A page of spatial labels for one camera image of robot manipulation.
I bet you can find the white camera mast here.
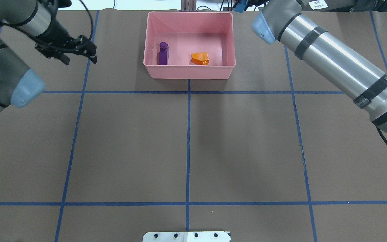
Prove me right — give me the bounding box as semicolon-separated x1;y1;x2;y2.
142;231;231;242

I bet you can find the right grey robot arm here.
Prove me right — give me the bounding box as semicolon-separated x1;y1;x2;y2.
251;0;387;145

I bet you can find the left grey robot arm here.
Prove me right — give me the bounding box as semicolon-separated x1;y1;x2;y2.
0;0;77;112

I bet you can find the purple block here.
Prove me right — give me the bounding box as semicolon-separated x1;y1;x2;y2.
157;42;169;65

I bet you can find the orange block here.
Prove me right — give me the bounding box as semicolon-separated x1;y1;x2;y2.
191;52;209;66

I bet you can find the pink plastic box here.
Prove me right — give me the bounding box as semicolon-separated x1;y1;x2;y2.
143;12;235;80

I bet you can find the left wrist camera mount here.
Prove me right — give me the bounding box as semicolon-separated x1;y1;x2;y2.
34;35;98;65

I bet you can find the brown paper table mat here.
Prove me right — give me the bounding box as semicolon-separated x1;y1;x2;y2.
0;9;387;242

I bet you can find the aluminium frame post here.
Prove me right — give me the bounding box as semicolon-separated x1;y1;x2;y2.
181;0;198;12

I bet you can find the small blue block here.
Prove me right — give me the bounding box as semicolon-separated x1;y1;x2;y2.
233;0;249;13

